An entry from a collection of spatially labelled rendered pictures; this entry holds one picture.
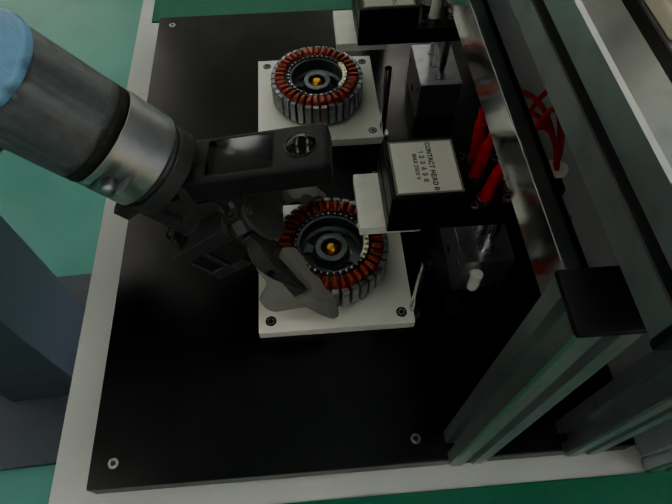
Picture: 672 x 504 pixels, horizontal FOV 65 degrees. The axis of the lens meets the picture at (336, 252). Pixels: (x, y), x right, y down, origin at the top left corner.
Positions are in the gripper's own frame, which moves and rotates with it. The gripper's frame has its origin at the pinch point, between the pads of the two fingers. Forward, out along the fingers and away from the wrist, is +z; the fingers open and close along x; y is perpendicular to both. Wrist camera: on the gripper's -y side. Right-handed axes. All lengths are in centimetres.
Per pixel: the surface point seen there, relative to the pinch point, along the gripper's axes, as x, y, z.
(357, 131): -17.8, -2.1, 3.7
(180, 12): -48, 19, -9
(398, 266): 1.2, -3.9, 5.2
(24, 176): -84, 119, 8
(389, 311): 6.2, -2.7, 4.2
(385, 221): 2.6, -8.4, -4.2
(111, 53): -140, 105, 19
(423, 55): -25.8, -11.6, 5.9
